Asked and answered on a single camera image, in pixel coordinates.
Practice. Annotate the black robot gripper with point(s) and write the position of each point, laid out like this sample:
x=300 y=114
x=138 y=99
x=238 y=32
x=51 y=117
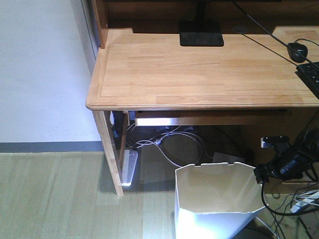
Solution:
x=294 y=160

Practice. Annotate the white plastic trash bin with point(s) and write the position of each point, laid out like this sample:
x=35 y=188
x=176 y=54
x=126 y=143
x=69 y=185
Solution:
x=215 y=201

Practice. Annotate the white power strip right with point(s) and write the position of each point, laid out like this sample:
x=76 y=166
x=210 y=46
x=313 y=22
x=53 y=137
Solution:
x=303 y=200

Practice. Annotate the white power strip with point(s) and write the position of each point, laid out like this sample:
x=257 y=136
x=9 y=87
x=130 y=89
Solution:
x=128 y=166
x=303 y=200

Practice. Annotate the black keyboard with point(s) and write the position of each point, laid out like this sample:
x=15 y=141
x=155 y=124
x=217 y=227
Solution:
x=309 y=74

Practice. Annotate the black computer mouse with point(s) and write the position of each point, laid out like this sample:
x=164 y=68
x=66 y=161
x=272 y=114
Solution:
x=297 y=52

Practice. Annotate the black monitor stand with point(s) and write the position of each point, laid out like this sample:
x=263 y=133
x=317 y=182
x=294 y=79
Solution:
x=200 y=32

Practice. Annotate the wooden desk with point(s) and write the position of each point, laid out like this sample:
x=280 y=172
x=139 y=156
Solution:
x=249 y=81

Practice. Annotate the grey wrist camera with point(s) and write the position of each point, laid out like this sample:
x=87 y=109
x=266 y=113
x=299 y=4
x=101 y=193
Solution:
x=269 y=141

